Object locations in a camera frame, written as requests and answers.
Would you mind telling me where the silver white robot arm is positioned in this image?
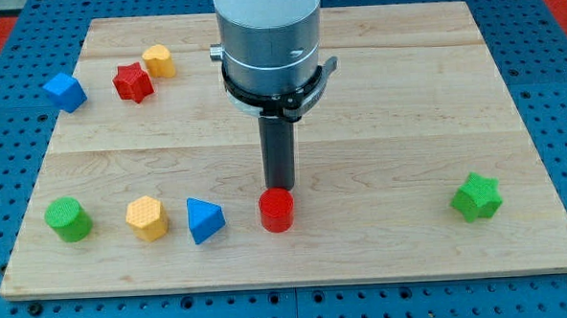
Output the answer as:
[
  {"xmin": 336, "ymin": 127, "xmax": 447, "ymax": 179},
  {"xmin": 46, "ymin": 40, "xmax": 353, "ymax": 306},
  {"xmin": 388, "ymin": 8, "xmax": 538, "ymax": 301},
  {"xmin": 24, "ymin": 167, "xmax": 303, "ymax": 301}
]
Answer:
[{"xmin": 214, "ymin": 0, "xmax": 321, "ymax": 96}]

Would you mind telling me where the red star block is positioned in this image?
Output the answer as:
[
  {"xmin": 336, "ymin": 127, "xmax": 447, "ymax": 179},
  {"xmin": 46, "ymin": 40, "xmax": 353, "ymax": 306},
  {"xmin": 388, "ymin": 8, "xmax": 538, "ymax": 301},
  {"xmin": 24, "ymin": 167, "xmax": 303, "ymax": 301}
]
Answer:
[{"xmin": 112, "ymin": 62, "xmax": 155, "ymax": 103}]

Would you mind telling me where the green star block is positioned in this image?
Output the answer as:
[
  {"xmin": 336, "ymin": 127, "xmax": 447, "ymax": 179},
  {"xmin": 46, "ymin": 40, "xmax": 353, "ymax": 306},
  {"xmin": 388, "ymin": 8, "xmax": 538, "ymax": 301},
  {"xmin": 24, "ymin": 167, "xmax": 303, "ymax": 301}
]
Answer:
[{"xmin": 450, "ymin": 171, "xmax": 503, "ymax": 223}]

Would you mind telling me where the blue cube block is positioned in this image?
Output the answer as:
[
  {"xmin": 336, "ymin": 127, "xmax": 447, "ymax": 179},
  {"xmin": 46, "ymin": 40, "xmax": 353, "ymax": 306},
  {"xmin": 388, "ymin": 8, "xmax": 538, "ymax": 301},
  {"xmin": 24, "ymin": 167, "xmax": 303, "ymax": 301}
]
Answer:
[{"xmin": 42, "ymin": 73, "xmax": 87, "ymax": 113}]

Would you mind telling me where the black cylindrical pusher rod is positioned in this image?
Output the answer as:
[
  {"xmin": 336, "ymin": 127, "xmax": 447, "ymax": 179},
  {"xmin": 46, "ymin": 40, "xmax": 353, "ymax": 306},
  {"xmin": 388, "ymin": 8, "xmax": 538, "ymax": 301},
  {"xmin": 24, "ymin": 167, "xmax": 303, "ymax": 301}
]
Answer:
[{"xmin": 258, "ymin": 117, "xmax": 295, "ymax": 191}]

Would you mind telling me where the red cylinder block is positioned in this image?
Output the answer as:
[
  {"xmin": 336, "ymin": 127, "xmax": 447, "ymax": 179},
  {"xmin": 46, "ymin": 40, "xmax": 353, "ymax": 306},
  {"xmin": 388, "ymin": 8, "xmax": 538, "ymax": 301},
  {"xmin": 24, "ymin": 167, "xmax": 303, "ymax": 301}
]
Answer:
[{"xmin": 259, "ymin": 187, "xmax": 294, "ymax": 234}]

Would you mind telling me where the blue triangle block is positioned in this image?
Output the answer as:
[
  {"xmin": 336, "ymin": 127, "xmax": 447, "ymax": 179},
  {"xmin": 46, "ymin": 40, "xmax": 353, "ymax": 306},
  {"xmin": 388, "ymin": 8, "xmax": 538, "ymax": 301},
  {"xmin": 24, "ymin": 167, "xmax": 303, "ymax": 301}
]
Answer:
[{"xmin": 187, "ymin": 197, "xmax": 226, "ymax": 245}]

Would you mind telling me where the wooden board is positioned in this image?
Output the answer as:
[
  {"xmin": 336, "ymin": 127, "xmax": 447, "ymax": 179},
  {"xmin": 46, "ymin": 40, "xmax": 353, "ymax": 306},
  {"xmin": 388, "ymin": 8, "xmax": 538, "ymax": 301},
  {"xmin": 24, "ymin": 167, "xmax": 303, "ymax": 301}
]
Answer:
[{"xmin": 0, "ymin": 2, "xmax": 567, "ymax": 301}]

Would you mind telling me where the yellow hexagon block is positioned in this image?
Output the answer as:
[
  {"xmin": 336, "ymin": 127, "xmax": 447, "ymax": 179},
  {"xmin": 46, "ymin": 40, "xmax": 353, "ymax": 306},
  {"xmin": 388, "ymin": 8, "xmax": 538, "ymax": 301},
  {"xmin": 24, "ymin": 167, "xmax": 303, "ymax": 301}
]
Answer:
[{"xmin": 125, "ymin": 195, "xmax": 169, "ymax": 241}]

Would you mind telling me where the yellow heart block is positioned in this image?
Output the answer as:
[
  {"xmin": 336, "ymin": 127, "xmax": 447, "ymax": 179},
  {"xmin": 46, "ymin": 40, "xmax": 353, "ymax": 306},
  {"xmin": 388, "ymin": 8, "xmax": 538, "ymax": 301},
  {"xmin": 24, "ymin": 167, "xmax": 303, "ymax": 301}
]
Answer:
[{"xmin": 141, "ymin": 44, "xmax": 176, "ymax": 78}]

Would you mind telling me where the green cylinder block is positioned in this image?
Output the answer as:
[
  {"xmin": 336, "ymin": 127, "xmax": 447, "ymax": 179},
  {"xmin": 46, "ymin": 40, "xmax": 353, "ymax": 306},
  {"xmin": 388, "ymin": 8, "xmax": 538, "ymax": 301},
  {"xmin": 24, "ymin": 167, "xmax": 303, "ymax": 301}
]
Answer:
[{"xmin": 43, "ymin": 196, "xmax": 94, "ymax": 242}]

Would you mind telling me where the black clamp ring with lever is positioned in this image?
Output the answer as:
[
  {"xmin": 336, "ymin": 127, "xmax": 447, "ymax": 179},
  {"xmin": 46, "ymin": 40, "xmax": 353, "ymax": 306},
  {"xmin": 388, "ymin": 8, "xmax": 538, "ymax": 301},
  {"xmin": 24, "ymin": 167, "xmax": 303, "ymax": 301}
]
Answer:
[{"xmin": 219, "ymin": 55, "xmax": 341, "ymax": 127}]

